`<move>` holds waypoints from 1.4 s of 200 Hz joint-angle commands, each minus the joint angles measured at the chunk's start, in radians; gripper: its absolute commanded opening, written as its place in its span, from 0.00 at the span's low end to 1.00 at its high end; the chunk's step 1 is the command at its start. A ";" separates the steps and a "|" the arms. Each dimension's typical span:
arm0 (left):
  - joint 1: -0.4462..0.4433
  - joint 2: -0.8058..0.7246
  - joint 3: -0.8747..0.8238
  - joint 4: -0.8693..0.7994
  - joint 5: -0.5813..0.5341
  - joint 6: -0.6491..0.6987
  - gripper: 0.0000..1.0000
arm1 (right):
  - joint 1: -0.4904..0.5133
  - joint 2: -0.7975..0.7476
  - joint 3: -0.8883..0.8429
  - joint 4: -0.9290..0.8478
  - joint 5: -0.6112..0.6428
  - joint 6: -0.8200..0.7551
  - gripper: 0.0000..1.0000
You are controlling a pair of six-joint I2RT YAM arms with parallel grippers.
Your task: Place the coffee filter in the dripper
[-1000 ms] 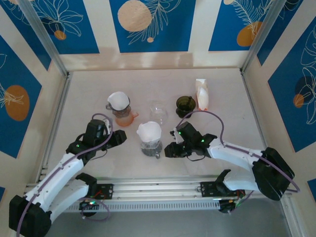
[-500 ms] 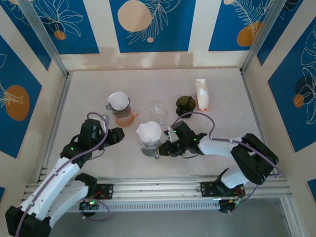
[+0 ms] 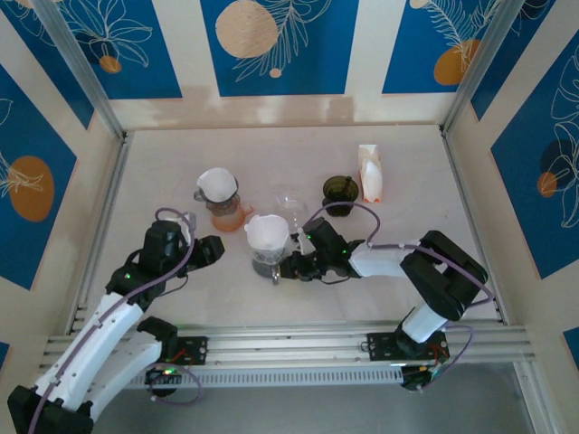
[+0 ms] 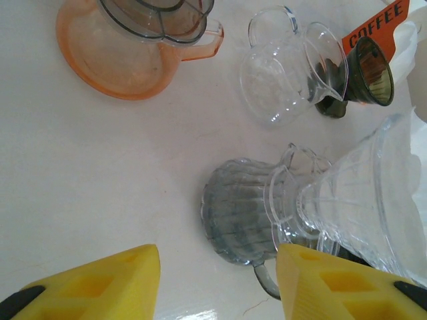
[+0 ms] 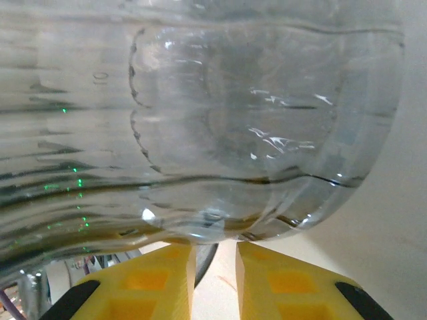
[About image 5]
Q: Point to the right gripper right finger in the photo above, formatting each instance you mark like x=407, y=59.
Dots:
x=287, y=286

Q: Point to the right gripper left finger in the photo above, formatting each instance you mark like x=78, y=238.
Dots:
x=143, y=286

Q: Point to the clear glass carafe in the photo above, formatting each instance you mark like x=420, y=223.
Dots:
x=233, y=116

